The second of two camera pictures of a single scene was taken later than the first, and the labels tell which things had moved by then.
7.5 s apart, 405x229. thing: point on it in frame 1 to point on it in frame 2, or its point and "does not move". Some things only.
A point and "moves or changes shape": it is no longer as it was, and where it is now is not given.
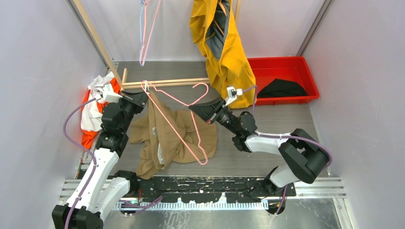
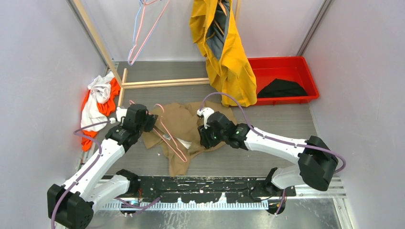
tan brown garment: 165,136 moves or changes shape
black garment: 278,88 does not move
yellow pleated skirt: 212,29 does not move
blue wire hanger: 142,2 to 133,40
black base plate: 202,189 does not move
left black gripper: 139,100 to 151,120
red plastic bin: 265,69 does not move
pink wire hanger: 192,114 to 184,160
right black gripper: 207,111 to 205,140
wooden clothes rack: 123,83 does not move
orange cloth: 88,136 does not move
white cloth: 92,117 does not move
